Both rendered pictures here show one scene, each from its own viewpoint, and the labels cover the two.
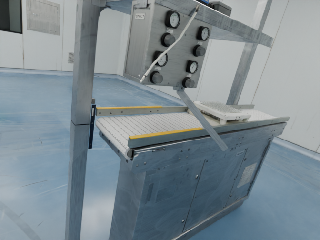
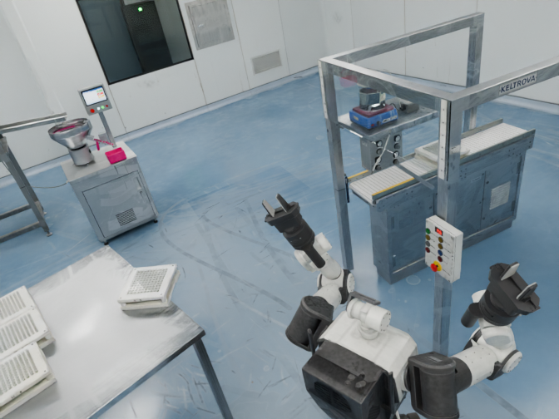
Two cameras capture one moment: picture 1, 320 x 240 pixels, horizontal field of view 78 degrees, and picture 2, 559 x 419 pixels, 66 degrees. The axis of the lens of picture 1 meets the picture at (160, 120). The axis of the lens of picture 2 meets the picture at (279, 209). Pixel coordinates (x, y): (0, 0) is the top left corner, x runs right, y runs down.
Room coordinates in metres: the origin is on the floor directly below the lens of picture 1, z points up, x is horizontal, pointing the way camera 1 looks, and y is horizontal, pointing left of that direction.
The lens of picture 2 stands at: (-1.65, -0.27, 2.24)
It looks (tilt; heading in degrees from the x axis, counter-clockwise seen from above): 32 degrees down; 23
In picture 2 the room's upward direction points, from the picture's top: 12 degrees counter-clockwise
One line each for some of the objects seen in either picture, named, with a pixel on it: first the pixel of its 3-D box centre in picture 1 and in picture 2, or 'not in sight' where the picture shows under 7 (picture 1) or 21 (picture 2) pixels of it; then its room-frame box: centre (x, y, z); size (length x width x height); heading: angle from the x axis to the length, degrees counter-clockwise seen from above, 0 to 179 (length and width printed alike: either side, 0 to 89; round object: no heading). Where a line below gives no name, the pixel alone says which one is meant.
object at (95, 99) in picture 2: not in sight; (103, 118); (1.53, 2.74, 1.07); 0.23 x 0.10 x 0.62; 140
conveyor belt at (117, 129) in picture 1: (218, 123); (444, 160); (1.10, -0.33, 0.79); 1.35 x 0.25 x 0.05; 132
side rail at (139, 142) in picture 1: (240, 125); (458, 161); (0.99, -0.41, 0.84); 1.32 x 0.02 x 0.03; 132
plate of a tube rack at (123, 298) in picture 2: not in sight; (148, 283); (-0.36, 1.10, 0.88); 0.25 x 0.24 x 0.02; 14
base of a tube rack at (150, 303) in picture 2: not in sight; (150, 289); (-0.36, 1.10, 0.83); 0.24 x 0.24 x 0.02; 14
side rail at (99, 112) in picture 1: (201, 108); (429, 148); (1.19, -0.24, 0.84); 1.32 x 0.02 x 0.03; 132
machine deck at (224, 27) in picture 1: (190, 23); not in sight; (0.86, -0.04, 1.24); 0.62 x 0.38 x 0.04; 132
